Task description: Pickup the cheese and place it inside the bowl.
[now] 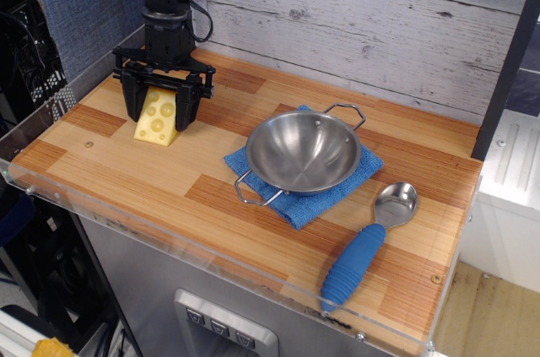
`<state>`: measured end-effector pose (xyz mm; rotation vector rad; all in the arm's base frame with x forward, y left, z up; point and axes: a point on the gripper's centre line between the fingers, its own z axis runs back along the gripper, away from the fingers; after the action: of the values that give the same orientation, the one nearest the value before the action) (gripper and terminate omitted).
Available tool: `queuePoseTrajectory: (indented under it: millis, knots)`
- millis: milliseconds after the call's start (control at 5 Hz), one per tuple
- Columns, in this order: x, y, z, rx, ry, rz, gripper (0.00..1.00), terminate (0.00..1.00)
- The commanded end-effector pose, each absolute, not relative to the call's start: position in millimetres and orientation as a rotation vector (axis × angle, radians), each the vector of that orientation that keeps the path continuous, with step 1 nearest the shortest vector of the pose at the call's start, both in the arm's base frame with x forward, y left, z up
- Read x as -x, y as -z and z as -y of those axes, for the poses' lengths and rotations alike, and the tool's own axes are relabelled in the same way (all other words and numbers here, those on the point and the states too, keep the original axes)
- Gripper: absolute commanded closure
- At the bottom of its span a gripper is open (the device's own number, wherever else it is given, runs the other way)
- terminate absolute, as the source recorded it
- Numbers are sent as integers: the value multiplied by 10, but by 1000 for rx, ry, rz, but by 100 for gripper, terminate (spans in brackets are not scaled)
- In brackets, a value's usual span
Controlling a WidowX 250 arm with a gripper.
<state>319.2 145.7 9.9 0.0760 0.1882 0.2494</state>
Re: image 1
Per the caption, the steel spoon blue handle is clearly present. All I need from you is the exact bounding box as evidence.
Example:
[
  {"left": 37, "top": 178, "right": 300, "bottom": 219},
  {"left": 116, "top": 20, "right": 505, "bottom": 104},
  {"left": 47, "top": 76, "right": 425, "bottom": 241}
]
[{"left": 320, "top": 181, "right": 418, "bottom": 314}]

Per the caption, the steel toy fridge cabinet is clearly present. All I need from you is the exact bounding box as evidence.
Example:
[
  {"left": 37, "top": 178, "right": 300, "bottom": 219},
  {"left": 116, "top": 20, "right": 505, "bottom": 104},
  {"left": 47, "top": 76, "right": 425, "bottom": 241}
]
[{"left": 79, "top": 217, "right": 435, "bottom": 356}]

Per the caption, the yellow toy cheese wedge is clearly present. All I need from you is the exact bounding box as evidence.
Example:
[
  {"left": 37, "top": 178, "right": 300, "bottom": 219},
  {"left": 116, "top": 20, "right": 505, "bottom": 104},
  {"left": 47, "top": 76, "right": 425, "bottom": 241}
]
[{"left": 133, "top": 87, "right": 177, "bottom": 147}]

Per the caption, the blue folded cloth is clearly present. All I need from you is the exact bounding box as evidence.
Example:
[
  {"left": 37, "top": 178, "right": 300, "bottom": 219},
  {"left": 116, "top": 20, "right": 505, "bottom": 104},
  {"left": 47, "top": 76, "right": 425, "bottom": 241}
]
[{"left": 224, "top": 105, "right": 383, "bottom": 230}]

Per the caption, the dark grey right post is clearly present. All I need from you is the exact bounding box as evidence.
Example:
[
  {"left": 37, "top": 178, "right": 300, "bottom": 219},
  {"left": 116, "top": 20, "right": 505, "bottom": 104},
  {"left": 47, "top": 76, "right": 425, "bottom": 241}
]
[{"left": 471, "top": 0, "right": 539, "bottom": 161}]

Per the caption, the white appliance top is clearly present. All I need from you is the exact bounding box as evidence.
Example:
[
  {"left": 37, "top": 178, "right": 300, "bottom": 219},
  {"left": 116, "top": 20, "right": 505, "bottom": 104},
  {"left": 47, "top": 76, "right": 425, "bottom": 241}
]
[{"left": 459, "top": 110, "right": 539, "bottom": 292}]

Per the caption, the blue fabric partition panel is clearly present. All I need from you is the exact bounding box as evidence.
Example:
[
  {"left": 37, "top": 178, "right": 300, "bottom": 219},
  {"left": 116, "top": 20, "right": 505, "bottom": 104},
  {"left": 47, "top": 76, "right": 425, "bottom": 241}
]
[{"left": 38, "top": 0, "right": 143, "bottom": 82}]

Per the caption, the silver dispenser button panel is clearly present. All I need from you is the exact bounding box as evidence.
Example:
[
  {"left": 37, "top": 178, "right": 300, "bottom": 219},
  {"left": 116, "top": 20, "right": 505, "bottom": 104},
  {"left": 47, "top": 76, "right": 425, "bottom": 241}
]
[{"left": 174, "top": 289, "right": 279, "bottom": 356}]

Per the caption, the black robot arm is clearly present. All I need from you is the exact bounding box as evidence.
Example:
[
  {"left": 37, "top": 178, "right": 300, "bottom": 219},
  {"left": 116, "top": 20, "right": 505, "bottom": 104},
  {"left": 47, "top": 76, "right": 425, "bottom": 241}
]
[{"left": 113, "top": 0, "right": 215, "bottom": 132}]

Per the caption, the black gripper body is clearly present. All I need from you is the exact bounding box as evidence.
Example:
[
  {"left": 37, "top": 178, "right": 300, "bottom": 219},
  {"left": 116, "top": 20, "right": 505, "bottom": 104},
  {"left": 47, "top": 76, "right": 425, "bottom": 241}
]
[{"left": 113, "top": 10, "right": 215, "bottom": 99}]

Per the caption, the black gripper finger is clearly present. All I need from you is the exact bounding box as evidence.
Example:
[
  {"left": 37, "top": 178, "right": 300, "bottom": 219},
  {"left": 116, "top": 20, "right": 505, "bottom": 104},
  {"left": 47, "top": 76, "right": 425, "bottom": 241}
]
[
  {"left": 175, "top": 84, "right": 201, "bottom": 132},
  {"left": 121, "top": 72, "right": 149, "bottom": 122}
]

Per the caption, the steel pot with handles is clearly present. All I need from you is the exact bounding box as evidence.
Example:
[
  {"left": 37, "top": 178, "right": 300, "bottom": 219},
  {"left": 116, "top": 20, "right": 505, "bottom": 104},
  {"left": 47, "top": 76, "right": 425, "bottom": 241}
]
[{"left": 235, "top": 103, "right": 366, "bottom": 206}]

